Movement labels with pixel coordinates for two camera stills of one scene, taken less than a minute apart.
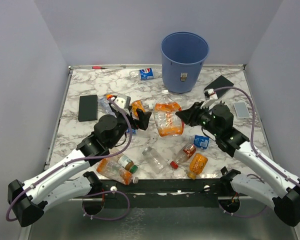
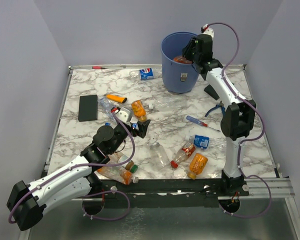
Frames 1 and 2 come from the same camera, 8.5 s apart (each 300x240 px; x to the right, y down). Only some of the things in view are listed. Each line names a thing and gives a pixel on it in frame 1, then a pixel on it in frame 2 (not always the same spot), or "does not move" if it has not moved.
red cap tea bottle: (185, 155) does not move
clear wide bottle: (154, 160) → (159, 156)
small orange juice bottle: (136, 104) does not move
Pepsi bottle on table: (143, 74) does not move
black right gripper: (189, 116) → (186, 51)
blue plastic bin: (183, 54) does not move
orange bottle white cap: (111, 169) does not move
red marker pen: (98, 67) does not move
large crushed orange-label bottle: (168, 123) → (181, 59)
